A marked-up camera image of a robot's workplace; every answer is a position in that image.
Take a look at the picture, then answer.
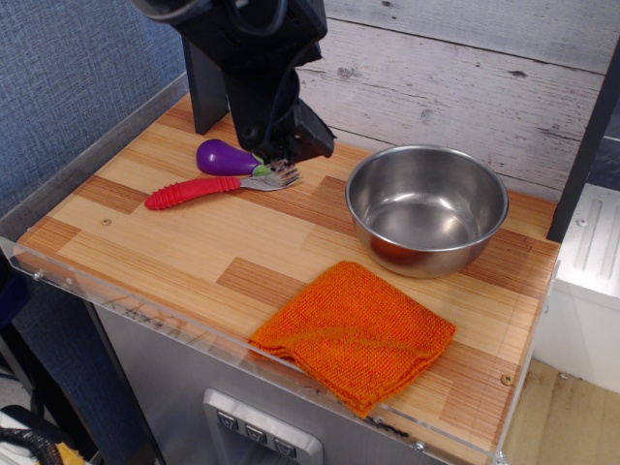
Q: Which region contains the dark grey right post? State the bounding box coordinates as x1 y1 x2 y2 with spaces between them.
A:
546 44 619 243

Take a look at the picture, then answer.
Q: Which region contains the dark grey post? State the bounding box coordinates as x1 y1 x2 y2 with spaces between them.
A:
546 44 619 243
182 39 229 135

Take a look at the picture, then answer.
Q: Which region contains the dark grey left post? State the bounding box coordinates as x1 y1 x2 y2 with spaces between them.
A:
182 39 229 135

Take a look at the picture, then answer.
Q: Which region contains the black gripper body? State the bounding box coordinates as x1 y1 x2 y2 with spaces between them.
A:
221 42 322 151

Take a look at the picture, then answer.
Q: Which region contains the stainless steel cabinet front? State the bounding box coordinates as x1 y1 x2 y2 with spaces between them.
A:
91 302 437 465

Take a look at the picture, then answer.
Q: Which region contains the purple toy eggplant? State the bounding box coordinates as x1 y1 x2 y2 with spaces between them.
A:
196 139 272 176

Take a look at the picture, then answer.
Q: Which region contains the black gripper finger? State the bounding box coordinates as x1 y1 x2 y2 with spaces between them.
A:
251 139 295 171
290 99 335 160

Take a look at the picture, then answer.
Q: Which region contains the silver button control panel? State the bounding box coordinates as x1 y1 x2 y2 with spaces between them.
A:
202 388 324 464

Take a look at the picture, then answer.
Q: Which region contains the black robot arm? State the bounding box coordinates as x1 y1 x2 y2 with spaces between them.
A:
134 1 335 164

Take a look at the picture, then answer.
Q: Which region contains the stainless steel bowl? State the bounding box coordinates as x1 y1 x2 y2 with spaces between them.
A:
345 145 510 279

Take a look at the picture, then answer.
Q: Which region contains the clear acrylic front guard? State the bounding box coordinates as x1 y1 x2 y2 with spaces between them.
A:
0 235 510 465

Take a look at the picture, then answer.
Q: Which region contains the red handled metal fork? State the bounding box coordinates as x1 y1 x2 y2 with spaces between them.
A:
144 167 300 210

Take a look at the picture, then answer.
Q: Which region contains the white side counter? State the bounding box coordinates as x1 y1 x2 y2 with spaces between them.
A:
533 184 619 392

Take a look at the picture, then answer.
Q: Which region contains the orange knitted cloth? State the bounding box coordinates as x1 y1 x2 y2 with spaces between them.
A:
249 262 456 418

